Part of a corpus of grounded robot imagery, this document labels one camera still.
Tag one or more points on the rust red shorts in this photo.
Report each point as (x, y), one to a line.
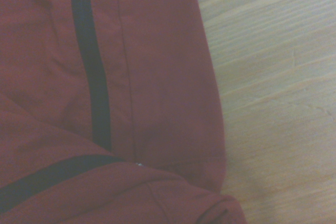
(157, 77)

